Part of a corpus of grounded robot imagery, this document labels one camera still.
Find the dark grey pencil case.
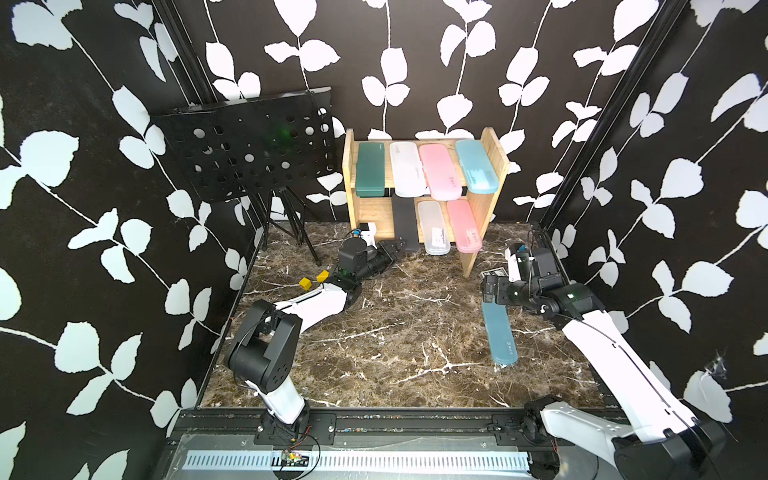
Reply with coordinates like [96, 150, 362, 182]
[392, 195, 421, 252]

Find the clear frosted pencil case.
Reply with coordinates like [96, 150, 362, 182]
[417, 200, 450, 256]

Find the pink pencil case shelf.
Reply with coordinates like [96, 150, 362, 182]
[419, 143, 462, 201]
[446, 198, 482, 254]

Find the teal pencil case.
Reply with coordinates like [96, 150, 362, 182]
[481, 302, 518, 366]

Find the dark green pencil case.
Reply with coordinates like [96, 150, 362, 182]
[355, 142, 386, 198]

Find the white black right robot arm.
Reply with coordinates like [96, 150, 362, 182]
[482, 243, 726, 479]

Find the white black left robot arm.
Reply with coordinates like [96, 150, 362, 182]
[225, 236, 406, 429]

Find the white pencil case upper shelf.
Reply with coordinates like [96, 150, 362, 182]
[390, 141, 428, 198]

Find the wooden two-tier shelf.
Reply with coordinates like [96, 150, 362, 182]
[341, 126, 511, 278]

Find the light blue pencil case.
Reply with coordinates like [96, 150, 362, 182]
[455, 139, 499, 195]

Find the black perforated music stand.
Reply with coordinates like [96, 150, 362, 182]
[150, 87, 339, 247]

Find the small green circuit board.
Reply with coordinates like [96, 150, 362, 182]
[275, 452, 311, 470]

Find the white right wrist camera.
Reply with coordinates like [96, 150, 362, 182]
[505, 243, 534, 283]

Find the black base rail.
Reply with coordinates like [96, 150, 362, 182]
[167, 407, 631, 448]

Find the white perforated cable tray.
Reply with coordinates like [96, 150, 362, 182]
[181, 450, 531, 476]

